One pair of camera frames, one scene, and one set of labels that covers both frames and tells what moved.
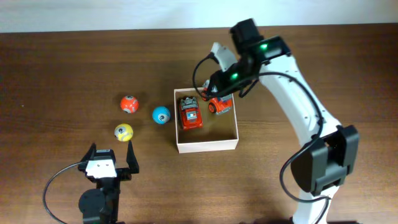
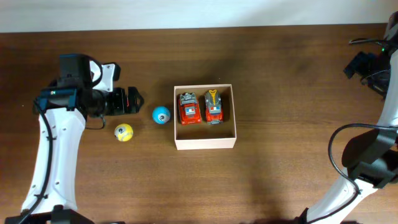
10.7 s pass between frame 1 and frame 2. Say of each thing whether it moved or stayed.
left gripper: moved
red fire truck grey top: moved
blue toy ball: stayed
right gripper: moved
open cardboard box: stayed
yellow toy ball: stayed
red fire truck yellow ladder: moved
